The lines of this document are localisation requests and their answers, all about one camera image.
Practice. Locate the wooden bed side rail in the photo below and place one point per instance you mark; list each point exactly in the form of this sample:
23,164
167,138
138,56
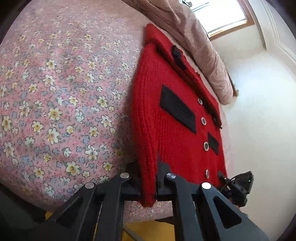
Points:
235,90

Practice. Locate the pink floral bed sheet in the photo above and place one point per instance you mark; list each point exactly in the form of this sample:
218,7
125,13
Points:
67,69

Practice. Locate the bright window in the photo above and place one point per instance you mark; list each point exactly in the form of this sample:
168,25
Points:
221,17

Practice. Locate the red knit cardigan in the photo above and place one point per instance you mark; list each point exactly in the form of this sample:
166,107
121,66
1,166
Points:
175,119

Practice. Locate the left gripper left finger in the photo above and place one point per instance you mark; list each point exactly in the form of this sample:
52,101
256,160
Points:
95,211

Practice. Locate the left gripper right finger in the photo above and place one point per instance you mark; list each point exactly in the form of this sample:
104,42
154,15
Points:
201,212

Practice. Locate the pink quilted duvet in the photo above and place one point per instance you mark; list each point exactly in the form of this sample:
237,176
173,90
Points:
178,19

